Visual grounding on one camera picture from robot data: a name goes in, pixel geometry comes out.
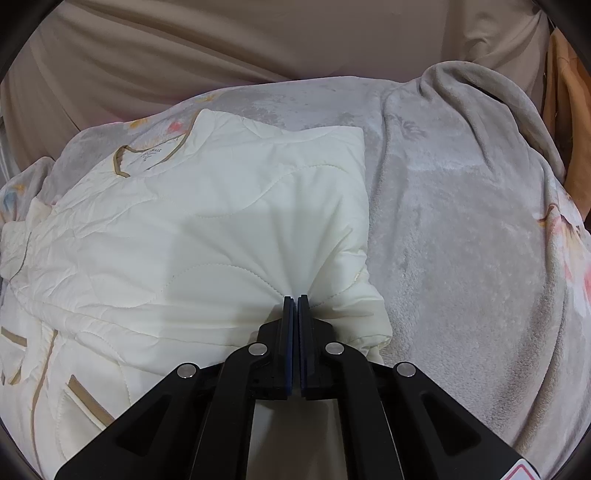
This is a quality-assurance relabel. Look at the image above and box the white quilted pillow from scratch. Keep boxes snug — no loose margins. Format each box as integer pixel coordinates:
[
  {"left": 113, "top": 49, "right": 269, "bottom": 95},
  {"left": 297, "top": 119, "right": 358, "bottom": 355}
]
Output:
[{"left": 0, "top": 108, "right": 393, "bottom": 480}]

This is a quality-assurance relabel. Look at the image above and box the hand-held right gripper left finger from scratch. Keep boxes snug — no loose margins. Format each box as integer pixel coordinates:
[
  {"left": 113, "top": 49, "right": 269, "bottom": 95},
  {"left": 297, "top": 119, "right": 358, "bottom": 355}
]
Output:
[{"left": 54, "top": 295, "right": 296, "bottom": 480}]

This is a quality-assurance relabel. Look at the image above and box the grey floral fleece blanket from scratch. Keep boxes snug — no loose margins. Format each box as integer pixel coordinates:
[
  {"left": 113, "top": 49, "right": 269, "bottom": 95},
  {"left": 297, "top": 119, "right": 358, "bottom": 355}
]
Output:
[{"left": 0, "top": 62, "right": 591, "bottom": 476}]

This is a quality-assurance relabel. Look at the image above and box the orange hanging garment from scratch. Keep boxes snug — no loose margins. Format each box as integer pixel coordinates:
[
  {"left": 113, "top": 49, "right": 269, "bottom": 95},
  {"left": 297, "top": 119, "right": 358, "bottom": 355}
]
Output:
[{"left": 542, "top": 28, "right": 591, "bottom": 195}]

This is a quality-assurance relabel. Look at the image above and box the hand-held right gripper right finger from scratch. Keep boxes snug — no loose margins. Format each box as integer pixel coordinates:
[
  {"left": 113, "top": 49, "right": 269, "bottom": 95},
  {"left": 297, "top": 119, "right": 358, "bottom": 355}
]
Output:
[{"left": 298, "top": 294, "right": 543, "bottom": 480}]

